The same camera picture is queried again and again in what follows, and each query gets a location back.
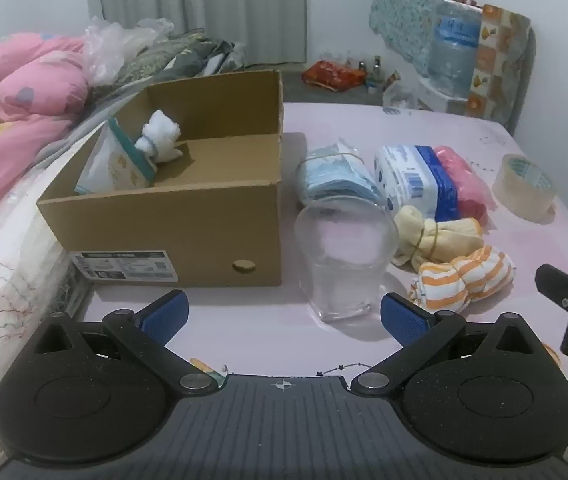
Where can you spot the orange patterned cloth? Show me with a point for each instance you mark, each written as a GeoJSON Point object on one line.
{"type": "Point", "coordinates": [499, 60]}

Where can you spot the clear crumpled plastic bag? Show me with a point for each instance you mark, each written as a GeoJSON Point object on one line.
{"type": "Point", "coordinates": [108, 45]}

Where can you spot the clear packing tape roll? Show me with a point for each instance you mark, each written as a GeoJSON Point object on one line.
{"type": "Point", "coordinates": [519, 195]}

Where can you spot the orange striped sock bundle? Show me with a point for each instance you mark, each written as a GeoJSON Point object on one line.
{"type": "Point", "coordinates": [464, 280]}

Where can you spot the red snack bag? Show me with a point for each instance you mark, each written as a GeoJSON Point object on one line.
{"type": "Point", "coordinates": [334, 75]}

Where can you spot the large blue water bottle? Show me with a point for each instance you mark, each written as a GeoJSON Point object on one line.
{"type": "Point", "coordinates": [454, 45]}

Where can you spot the cream yellow sock bundle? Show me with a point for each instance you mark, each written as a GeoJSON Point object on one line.
{"type": "Point", "coordinates": [444, 240]}

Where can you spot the white blue tissue pack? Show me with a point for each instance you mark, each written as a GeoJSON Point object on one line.
{"type": "Point", "coordinates": [409, 175]}

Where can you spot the clear plastic cup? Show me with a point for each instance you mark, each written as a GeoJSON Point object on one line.
{"type": "Point", "coordinates": [339, 280]}

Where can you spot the pink quilt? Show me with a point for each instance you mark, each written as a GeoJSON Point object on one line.
{"type": "Point", "coordinates": [18, 110]}

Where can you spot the blue face mask bundle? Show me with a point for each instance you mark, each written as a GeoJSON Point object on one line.
{"type": "Point", "coordinates": [329, 175]}

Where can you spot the grey patterned blanket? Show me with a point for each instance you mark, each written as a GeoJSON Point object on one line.
{"type": "Point", "coordinates": [163, 60]}

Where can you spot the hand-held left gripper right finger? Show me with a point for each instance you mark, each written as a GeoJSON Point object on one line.
{"type": "Point", "coordinates": [404, 317]}

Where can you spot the crumpled clear plastic wrap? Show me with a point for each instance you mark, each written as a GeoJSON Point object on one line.
{"type": "Point", "coordinates": [399, 99]}

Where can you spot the white rolled towel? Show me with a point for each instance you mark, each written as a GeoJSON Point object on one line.
{"type": "Point", "coordinates": [161, 132]}

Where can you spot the white water dispenser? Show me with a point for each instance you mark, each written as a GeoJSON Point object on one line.
{"type": "Point", "coordinates": [444, 97]}

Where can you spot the pink plastic bag roll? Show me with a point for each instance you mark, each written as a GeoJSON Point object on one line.
{"type": "Point", "coordinates": [464, 180]}

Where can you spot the brown cardboard box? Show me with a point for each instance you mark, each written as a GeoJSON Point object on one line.
{"type": "Point", "coordinates": [188, 225]}

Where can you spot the clear printed plastic bag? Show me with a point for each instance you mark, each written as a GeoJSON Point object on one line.
{"type": "Point", "coordinates": [8, 225]}

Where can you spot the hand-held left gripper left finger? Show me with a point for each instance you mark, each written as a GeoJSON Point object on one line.
{"type": "Point", "coordinates": [166, 310]}

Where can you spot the teal floral cloth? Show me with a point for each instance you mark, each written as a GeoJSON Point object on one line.
{"type": "Point", "coordinates": [404, 10]}

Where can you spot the white teal pouch packet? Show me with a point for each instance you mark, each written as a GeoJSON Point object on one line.
{"type": "Point", "coordinates": [108, 165]}

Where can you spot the yellow rubber band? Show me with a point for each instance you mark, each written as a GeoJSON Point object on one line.
{"type": "Point", "coordinates": [551, 354]}

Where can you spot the grey curtain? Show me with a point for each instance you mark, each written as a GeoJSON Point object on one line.
{"type": "Point", "coordinates": [188, 5]}

